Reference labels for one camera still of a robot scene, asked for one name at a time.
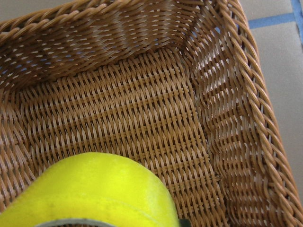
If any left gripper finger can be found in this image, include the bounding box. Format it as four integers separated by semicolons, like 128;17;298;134
178;219;191;227

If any yellow tape roll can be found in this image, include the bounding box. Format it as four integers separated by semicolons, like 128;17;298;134
0;152;179;227

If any brown wicker basket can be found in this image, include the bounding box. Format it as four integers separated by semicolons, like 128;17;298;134
0;0;303;227

